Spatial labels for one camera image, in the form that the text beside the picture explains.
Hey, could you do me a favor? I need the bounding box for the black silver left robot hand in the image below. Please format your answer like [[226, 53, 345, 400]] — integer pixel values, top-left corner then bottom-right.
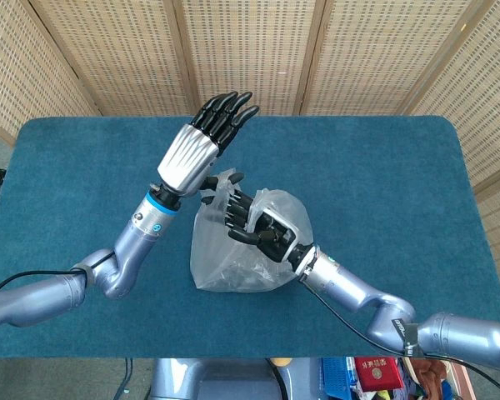
[[156, 91, 262, 206]]

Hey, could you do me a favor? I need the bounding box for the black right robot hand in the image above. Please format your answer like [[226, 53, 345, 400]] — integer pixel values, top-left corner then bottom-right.
[[199, 189, 318, 268]]

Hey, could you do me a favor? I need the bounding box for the translucent plastic shopping bag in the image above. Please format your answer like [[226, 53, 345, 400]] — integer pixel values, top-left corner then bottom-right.
[[190, 167, 317, 293]]

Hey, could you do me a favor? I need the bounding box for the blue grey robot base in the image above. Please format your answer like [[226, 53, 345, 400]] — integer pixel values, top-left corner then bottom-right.
[[147, 357, 330, 400]]

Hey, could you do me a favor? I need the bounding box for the teal blue table cloth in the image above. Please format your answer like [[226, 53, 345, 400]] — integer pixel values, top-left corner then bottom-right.
[[0, 115, 500, 360]]

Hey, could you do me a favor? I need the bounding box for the woven bamboo folding screen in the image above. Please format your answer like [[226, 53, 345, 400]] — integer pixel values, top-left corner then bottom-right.
[[0, 0, 500, 320]]

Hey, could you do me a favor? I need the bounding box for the blue plastic basket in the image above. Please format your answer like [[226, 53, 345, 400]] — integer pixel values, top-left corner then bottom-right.
[[320, 357, 356, 396]]

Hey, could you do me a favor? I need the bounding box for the red booklet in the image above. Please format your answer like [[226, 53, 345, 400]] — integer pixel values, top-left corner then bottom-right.
[[353, 356, 403, 393]]

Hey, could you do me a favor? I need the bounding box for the orange brown cloth pile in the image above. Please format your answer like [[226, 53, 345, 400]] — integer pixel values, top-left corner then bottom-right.
[[402, 357, 458, 400]]

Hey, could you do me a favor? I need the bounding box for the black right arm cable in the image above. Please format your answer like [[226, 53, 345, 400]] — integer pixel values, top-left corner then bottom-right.
[[306, 266, 500, 400]]

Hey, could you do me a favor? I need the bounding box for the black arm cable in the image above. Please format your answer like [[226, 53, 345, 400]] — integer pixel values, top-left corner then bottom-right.
[[306, 266, 500, 400], [0, 253, 114, 310]]

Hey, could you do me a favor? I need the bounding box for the black strap on arm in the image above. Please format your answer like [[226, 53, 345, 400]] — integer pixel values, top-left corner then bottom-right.
[[392, 319, 421, 358]]

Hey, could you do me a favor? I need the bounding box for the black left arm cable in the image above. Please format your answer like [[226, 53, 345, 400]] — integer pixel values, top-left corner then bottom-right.
[[0, 253, 114, 310]]

